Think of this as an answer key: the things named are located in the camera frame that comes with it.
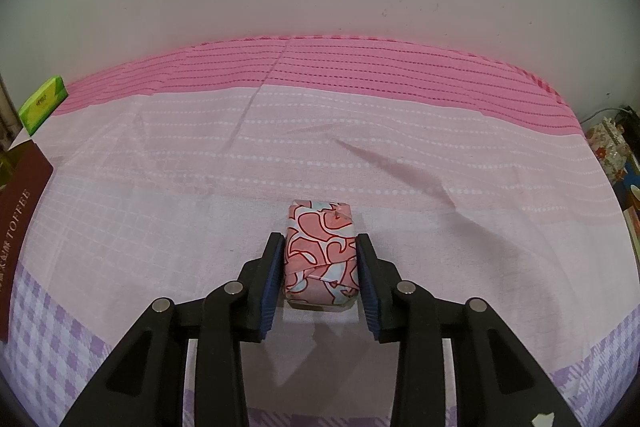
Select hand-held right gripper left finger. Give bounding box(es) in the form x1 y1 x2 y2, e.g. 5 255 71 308
60 232 286 427

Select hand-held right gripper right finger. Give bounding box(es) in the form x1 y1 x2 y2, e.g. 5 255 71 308
356 233 583 427

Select pink patterned block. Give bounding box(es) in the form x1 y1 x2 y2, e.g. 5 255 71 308
283 198 361 310

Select gold tin box maroon sides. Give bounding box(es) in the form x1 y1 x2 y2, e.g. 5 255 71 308
0 142 55 343

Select pink and purple checked sheet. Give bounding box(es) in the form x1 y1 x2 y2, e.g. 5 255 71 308
0 34 640 427

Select floral patterned box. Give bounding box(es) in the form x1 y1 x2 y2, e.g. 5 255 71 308
586 117 628 180

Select green tissue box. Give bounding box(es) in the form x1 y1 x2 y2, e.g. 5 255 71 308
19 76 68 138

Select white cable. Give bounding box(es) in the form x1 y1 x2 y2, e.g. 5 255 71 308
580 106 626 124

